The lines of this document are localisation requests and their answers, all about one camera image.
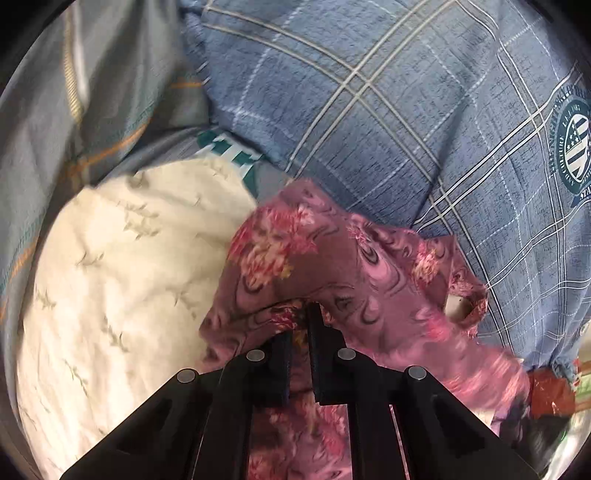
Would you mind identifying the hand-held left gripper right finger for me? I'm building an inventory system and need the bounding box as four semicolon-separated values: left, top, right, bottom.
307;303;542;480

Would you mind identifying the grey striped bed sheet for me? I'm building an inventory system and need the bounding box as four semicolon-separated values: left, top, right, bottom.
0;9;296;342

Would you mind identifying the pink floral garment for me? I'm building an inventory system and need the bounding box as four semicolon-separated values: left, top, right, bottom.
199;179;532;480

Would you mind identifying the red crumpled cloth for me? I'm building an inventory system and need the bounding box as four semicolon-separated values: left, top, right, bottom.
529;369;580;420

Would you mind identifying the cream leaf-print pillow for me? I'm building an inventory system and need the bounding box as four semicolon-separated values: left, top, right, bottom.
16;158;258;480

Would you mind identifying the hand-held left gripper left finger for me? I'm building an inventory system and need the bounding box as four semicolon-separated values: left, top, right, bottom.
59;331;293;480

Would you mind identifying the blue plaid quilt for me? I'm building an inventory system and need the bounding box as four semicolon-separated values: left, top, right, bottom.
178;0;591;384

